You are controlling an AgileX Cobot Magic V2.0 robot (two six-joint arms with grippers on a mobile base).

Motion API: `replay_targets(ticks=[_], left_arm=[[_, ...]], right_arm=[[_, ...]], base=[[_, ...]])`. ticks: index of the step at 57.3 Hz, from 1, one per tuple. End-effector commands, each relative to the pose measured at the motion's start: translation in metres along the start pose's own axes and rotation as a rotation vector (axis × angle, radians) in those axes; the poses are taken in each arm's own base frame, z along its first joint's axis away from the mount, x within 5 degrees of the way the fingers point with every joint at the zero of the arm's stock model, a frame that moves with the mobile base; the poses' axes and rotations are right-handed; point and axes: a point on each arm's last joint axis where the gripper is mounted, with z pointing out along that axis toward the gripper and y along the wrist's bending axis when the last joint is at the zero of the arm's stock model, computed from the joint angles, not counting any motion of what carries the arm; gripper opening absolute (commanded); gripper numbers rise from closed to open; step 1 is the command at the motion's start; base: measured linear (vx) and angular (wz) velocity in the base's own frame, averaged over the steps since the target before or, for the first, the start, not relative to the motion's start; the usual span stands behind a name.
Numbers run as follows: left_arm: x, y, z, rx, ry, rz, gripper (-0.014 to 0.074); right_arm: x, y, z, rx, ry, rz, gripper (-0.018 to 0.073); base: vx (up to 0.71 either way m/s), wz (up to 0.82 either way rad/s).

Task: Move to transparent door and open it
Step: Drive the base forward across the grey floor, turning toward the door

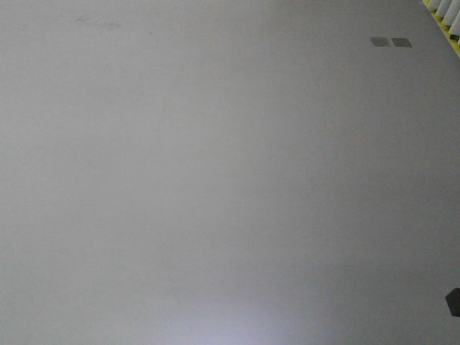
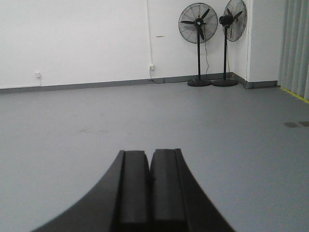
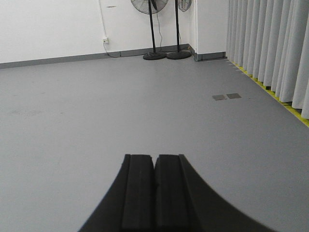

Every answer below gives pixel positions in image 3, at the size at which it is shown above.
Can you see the small black pedestal fan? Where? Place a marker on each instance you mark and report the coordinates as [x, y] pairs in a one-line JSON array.
[[182, 5]]

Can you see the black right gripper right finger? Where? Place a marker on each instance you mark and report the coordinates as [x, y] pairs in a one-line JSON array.
[[186, 203]]

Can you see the large black pedestal fan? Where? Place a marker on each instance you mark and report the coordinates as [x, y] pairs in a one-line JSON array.
[[151, 7]]

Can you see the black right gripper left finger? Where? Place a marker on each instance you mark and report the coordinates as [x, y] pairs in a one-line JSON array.
[[128, 205]]

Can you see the white wall power outlet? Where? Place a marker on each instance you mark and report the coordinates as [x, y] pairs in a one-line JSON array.
[[105, 40]]

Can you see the grey pleated curtain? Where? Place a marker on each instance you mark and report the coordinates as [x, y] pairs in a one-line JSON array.
[[269, 40]]

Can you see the grey floor access plates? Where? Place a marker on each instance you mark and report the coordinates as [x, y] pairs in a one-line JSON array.
[[226, 96]]

